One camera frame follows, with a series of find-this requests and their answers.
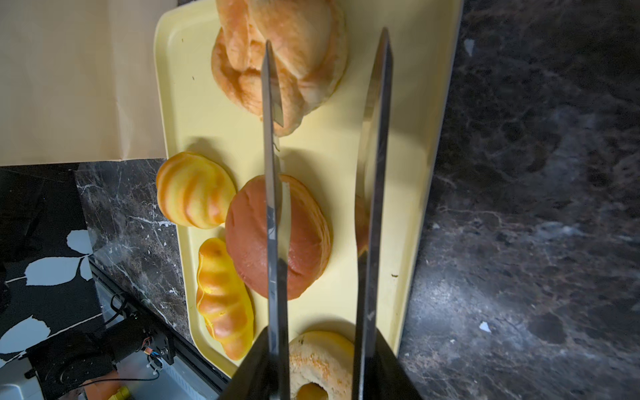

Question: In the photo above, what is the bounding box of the yellow croissant bread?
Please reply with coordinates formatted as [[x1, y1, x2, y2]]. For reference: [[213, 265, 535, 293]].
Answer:
[[196, 238, 254, 361]]

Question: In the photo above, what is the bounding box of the yellow plastic tray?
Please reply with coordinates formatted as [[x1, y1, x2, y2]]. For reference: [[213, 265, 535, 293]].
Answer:
[[154, 1, 463, 350]]

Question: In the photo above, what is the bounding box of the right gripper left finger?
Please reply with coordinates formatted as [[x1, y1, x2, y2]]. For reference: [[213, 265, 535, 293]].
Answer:
[[219, 41, 290, 399]]

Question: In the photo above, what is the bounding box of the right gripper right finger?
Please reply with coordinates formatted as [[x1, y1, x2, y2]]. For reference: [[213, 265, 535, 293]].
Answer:
[[352, 28, 421, 399]]

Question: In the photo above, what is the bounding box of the striped yellow round bun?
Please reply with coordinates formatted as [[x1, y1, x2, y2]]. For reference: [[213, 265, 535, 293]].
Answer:
[[156, 152, 237, 229]]

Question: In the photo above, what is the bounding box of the round brown bun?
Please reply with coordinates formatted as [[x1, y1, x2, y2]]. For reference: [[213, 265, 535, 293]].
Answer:
[[225, 174, 332, 300]]

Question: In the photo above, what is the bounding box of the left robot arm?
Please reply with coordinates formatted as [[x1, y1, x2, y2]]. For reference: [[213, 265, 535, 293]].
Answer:
[[1, 308, 176, 399]]

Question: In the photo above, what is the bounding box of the brown paper bag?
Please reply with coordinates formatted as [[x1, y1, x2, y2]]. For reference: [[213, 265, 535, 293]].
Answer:
[[1, 1, 177, 166]]

